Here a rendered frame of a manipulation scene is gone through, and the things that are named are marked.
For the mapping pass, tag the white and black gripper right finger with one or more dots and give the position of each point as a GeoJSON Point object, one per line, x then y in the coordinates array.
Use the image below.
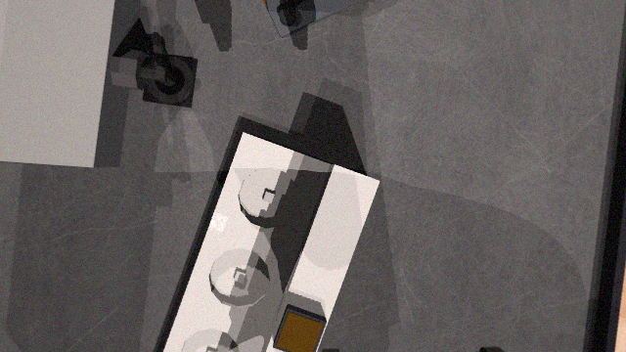
{"type": "Point", "coordinates": [490, 349]}

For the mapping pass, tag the grey two-button control box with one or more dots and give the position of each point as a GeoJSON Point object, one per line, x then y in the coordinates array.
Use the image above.
{"type": "Point", "coordinates": [65, 66]}

